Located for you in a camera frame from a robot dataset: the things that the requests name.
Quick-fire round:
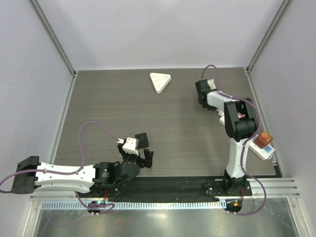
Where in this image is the black plug cube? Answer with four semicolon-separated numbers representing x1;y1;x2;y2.
135;132;149;149

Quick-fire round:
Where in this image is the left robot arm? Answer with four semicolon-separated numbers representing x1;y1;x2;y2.
11;144;154;198

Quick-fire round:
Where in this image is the white triangular socket adapter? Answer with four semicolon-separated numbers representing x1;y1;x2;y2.
150;73;171;94

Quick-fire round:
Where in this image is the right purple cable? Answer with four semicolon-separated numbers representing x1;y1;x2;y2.
201;65;267;215

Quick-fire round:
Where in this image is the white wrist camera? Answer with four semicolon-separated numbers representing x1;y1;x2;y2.
117;137;139;155
207;79;216;90

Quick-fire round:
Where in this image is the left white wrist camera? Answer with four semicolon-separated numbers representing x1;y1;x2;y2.
117;137;139;155

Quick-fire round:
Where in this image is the purple cable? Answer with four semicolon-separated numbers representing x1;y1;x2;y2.
201;65;267;215
0;121;124;195

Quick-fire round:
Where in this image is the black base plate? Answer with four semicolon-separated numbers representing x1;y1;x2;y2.
76;175;253;202

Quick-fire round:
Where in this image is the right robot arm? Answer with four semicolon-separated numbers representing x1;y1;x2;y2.
195;79;261;196

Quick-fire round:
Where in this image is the aluminium corner post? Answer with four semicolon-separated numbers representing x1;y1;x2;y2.
29;0;76;78
244;0;292;75

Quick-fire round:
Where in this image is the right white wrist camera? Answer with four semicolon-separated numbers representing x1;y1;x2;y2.
207;79;216;90

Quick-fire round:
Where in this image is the white power strip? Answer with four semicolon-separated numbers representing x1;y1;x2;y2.
216;109;275;160

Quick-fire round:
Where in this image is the right aluminium corner post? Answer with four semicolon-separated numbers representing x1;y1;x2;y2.
244;0;292;75

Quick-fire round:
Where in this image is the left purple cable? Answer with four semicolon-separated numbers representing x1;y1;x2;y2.
0;121;124;195

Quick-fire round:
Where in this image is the aluminium front rail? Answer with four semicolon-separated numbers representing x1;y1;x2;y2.
30;178;300;200

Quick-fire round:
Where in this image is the white slotted cable duct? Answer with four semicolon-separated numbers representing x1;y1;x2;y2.
41;199;226;210

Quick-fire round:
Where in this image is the left aluminium corner post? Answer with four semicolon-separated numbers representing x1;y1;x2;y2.
29;0;76;78

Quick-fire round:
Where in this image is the brown orange plug cube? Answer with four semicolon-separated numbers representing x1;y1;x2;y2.
253;131;273;149

